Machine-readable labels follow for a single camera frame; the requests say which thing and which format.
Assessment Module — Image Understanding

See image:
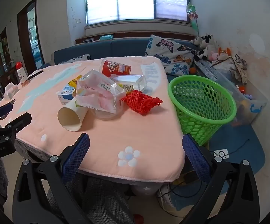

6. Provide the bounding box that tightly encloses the dark wooden cabinet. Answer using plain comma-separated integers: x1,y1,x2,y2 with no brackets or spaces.
0,27,12,81

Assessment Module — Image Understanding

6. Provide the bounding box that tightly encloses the colourful pinwheel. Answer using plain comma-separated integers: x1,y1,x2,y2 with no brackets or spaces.
186,3,201,36

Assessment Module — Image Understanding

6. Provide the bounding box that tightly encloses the clear plastic bottle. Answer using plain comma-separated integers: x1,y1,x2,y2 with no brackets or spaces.
109,74,147,93

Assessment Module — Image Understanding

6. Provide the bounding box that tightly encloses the blue sofa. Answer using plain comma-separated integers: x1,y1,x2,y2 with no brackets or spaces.
53,37,199,76

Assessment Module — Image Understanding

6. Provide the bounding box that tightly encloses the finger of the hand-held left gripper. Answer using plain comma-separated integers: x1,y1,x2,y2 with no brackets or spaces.
0,112,32,136
0,99,16,122

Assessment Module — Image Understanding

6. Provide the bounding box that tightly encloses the white tissue box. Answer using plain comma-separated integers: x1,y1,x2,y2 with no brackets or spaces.
4,83,20,101

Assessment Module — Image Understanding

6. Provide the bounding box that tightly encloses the person's grey plaid leg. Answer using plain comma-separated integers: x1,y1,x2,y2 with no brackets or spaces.
46,175,135,224

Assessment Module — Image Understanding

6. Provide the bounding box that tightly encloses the spotted cloth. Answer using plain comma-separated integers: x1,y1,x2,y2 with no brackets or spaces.
233,57,248,85

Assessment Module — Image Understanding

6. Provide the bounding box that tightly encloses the small butterfly print pillow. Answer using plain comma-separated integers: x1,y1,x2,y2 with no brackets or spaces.
58,54,91,65

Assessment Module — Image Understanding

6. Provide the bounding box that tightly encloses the white bottle with red cap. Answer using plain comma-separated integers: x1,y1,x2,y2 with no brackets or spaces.
15,61,30,88

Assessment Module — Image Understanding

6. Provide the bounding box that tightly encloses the orange fox plush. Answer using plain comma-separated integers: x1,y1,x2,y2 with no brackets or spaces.
217,47,232,61

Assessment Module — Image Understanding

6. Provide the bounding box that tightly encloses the blue white milk carton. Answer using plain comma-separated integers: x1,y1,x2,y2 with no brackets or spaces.
57,84,78,105

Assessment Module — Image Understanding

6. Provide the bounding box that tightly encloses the pink plastic wrapper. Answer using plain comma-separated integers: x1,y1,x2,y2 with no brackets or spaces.
76,69,127,114

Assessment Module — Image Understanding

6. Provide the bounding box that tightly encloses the red mesh net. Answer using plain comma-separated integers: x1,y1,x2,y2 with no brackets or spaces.
121,90,164,115

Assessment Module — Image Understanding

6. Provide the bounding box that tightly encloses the window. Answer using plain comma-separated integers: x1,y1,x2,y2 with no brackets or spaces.
85,0,190,26

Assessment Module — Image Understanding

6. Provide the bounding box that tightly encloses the brown door frame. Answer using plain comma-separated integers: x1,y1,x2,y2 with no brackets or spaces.
17,0,44,71

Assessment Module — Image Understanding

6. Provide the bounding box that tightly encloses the yellow snack packet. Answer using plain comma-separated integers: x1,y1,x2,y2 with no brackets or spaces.
68,75,83,88

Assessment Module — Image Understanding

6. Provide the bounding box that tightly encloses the white paper cup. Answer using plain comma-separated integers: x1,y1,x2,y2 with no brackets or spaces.
57,98,89,131

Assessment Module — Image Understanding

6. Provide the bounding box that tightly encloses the clear round plastic container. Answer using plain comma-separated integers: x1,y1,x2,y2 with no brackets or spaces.
92,98,124,121

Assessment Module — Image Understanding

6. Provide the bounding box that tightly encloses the black flat board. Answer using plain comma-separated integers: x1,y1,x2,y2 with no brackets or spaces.
26,70,43,79

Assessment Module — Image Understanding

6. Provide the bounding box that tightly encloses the red printed plastic cup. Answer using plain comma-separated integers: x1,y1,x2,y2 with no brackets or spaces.
99,59,132,77

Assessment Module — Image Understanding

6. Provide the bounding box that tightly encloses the blue white floor cushion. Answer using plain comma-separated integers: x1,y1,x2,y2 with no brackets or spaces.
157,182,210,215

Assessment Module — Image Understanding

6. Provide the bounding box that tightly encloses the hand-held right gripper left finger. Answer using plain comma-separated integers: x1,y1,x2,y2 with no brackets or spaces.
12,133,91,224

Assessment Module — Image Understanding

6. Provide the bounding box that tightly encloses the large butterfly print pillow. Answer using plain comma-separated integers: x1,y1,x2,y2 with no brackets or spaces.
144,35,197,76

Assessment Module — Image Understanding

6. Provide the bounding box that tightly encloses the black white cow plush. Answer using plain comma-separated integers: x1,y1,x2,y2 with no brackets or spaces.
194,35,216,61

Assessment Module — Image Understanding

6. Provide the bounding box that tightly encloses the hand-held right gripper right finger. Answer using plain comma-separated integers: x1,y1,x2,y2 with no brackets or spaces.
179,133,260,224

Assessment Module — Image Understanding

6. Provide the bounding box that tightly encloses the pink printed blanket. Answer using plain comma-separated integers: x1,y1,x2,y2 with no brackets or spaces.
0,56,186,183

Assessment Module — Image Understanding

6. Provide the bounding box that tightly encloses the green plastic basket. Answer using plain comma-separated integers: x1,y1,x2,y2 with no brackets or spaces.
168,75,237,146

